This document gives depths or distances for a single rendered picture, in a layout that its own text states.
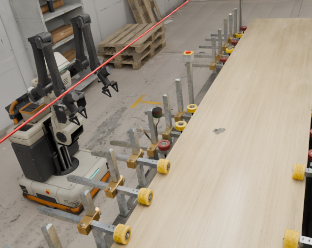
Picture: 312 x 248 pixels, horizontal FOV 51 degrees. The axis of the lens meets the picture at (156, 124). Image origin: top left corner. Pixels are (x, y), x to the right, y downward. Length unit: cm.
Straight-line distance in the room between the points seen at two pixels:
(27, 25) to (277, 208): 382
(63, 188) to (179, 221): 154
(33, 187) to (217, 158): 180
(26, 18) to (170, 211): 352
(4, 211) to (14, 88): 187
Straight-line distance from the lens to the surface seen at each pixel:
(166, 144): 212
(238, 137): 217
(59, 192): 299
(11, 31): 474
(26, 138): 284
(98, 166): 312
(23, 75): 486
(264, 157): 201
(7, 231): 328
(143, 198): 170
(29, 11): 458
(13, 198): 358
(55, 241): 149
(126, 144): 227
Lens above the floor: 214
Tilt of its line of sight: 32 degrees down
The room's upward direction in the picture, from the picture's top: 8 degrees counter-clockwise
